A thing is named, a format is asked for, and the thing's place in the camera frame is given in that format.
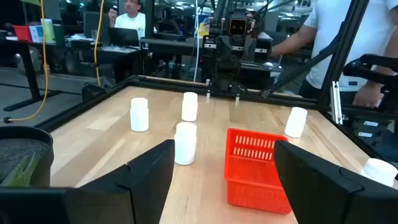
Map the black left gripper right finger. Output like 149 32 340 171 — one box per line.
273 139 398 224

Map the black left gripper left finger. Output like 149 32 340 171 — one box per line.
63 139 176 224

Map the white pill bottle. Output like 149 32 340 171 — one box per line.
129 97 150 133
360 157 398 188
181 91 199 123
284 106 308 139
174 121 198 166

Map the red plastic basket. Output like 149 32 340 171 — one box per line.
224 127 293 215

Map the black box with labels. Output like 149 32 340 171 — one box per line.
341 117 398 158

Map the black laptop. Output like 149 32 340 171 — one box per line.
107 27 141 48

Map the person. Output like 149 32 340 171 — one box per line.
269 0 398 108
108 0 147 40

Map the leafy plant in black pot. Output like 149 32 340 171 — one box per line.
0 126 55 187

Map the succulent plant in pot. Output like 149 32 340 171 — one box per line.
0 152 41 187

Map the dark computer monitor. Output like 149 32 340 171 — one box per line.
83 11 109 41

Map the dark green cup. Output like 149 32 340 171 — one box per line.
53 24 66 45

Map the black desk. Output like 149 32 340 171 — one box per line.
0 36 65 112

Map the light green cup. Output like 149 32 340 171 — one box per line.
40 18 56 43

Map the white and blue box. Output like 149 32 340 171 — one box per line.
29 24 44 43

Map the red box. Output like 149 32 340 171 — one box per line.
12 25 33 43

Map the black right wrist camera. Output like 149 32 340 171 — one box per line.
228 17 250 37

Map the white cable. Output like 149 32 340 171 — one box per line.
193 0 200 83

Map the silver metal bracket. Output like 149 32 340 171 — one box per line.
330 80 344 125

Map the black aluminium table frame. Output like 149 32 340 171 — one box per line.
35 0 398 162

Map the yellow cable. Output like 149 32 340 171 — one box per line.
2 0 50 124
93 0 106 86

